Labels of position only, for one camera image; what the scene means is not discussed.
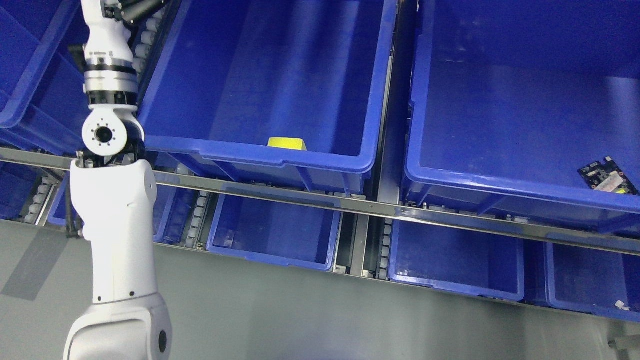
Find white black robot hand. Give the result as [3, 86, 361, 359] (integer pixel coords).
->
[81, 0, 169, 63]

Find yellow foam block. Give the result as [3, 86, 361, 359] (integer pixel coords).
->
[267, 137, 307, 151]

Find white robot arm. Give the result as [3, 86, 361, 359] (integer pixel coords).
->
[62, 42, 173, 360]

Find grey metal shelf rack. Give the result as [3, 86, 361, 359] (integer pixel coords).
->
[1, 0, 639, 306]

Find black circuit board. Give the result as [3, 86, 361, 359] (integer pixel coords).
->
[577, 156, 639, 196]

